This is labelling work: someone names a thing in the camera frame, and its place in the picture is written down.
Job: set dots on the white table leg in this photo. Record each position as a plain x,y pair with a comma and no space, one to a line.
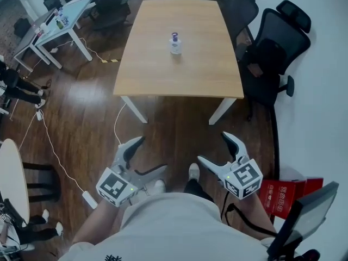
134,109
221,110

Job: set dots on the grey desk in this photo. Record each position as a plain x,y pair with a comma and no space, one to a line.
32,41

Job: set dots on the red box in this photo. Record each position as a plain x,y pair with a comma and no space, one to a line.
277,197

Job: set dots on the person's right forearm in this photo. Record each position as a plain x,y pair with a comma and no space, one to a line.
261,213

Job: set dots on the black mesh office chair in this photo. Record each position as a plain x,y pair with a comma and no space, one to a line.
274,61

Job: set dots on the person's left forearm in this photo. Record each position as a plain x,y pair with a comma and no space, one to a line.
100,220

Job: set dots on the white desk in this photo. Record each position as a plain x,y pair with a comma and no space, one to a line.
72,15

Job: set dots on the yellow black floor tape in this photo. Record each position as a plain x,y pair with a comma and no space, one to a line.
110,61

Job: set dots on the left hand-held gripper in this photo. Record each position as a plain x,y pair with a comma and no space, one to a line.
117,185

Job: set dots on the black stool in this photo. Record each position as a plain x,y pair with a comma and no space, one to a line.
43,183

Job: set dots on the person's white shirt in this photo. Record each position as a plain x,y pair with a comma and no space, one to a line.
174,227

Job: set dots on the small green bottle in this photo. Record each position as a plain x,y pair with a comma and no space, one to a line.
58,23

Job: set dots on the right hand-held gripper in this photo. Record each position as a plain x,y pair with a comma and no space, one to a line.
243,178

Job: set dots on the black monitor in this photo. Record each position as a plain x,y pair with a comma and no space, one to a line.
312,213

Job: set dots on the person's black trouser leg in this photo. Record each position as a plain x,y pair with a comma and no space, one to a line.
197,189

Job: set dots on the white pump bottle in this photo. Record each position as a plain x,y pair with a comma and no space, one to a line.
175,46

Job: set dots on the person's right white shoe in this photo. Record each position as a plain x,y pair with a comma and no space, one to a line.
193,173

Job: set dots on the small white power strip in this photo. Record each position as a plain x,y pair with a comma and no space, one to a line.
54,50

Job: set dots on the white power adapter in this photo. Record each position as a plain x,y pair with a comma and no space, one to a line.
39,114

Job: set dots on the round white table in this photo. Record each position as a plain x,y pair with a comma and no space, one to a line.
12,178

